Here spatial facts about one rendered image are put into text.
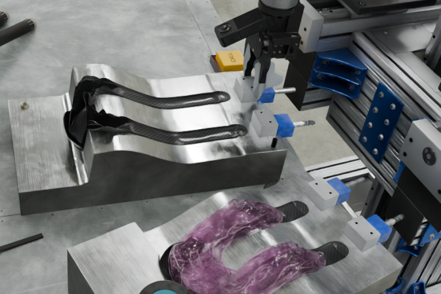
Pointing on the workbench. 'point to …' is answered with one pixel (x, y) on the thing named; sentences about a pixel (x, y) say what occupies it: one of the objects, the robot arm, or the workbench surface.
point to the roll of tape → (165, 288)
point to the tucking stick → (21, 242)
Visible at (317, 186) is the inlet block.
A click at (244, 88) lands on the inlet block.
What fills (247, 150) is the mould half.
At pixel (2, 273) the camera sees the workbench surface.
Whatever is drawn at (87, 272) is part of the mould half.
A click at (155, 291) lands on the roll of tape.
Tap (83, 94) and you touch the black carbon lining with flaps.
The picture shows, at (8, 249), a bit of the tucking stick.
